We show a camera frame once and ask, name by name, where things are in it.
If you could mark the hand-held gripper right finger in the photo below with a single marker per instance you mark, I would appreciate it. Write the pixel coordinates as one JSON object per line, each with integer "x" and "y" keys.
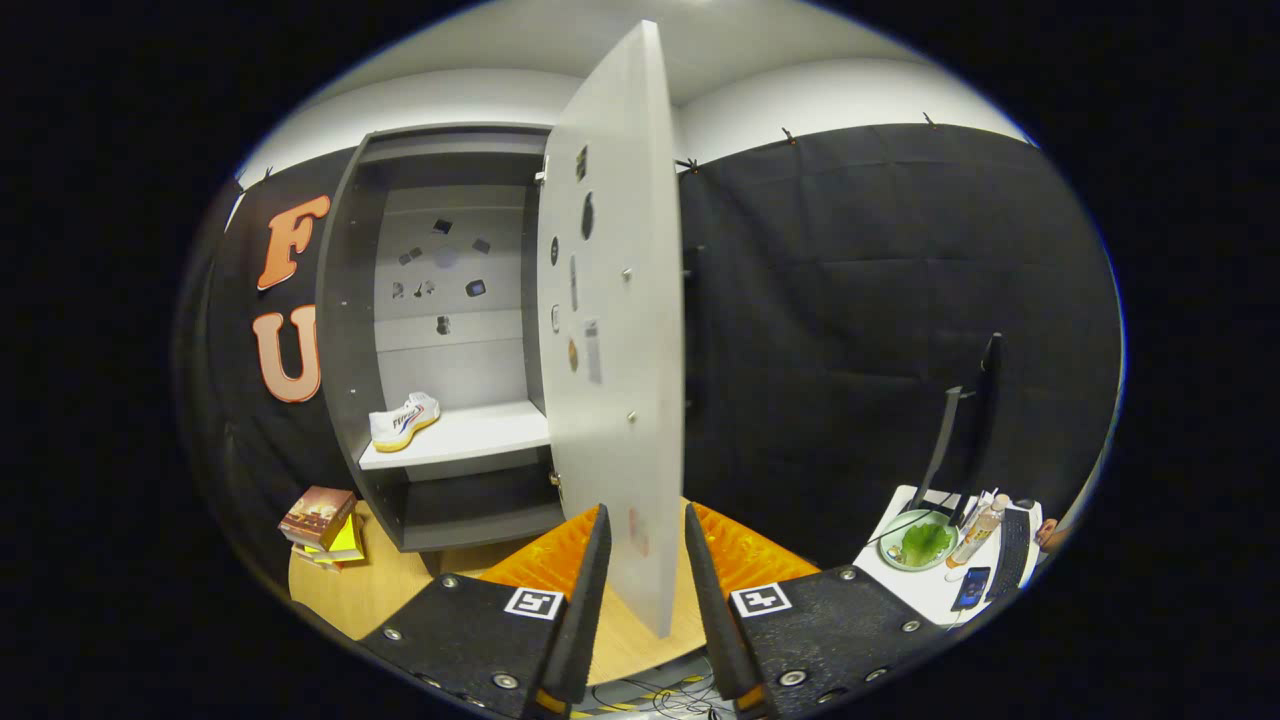
{"x": 712, "y": 600}

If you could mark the white side table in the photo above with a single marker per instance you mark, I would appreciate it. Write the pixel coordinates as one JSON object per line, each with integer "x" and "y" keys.
{"x": 925, "y": 592}

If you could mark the white striped canvas shoe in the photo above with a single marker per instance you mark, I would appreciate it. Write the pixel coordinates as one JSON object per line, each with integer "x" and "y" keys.
{"x": 400, "y": 425}

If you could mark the clear plastic bottle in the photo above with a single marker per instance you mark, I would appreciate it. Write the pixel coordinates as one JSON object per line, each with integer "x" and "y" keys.
{"x": 980, "y": 530}

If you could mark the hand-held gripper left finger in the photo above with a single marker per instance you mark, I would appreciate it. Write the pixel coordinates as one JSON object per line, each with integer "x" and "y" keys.
{"x": 585, "y": 600}

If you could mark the yellow books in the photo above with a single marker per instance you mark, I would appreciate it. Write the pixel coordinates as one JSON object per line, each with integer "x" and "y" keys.
{"x": 347, "y": 545}

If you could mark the black keyboard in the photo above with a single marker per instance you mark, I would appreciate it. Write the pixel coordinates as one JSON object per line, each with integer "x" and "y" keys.
{"x": 1010, "y": 550}

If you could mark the black backdrop cloth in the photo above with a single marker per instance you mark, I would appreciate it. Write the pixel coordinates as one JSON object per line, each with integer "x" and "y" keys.
{"x": 850, "y": 350}

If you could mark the dark grey shoe cabinet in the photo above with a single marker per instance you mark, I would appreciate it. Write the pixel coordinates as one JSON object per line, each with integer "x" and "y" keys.
{"x": 345, "y": 350}

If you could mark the bowl of green lettuce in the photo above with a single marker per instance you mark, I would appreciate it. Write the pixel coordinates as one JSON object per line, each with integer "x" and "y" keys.
{"x": 925, "y": 542}

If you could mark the black computer monitor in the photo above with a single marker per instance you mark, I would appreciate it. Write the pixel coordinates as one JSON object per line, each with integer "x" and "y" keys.
{"x": 990, "y": 400}

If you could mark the black smartphone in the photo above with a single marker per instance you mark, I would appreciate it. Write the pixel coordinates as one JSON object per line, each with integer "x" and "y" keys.
{"x": 972, "y": 588}

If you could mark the brown book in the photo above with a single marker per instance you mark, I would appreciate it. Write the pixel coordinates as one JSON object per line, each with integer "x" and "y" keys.
{"x": 318, "y": 512}

